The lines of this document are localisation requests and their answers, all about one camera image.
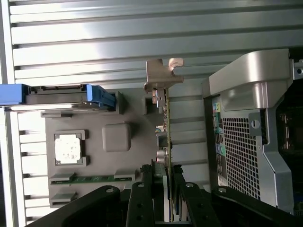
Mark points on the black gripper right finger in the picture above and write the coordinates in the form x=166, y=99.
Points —
x=198, y=208

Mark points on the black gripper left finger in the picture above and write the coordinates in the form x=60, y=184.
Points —
x=139, y=208

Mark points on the green RAM stick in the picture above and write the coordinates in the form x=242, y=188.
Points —
x=94, y=178

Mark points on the open grey PC case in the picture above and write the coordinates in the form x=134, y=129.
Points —
x=239, y=153

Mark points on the silver CPU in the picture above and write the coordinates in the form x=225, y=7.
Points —
x=67, y=150

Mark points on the grey parts rack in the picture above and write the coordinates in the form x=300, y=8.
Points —
x=94, y=118

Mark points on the hard disk in blue carrier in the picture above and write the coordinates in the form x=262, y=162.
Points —
x=54, y=97

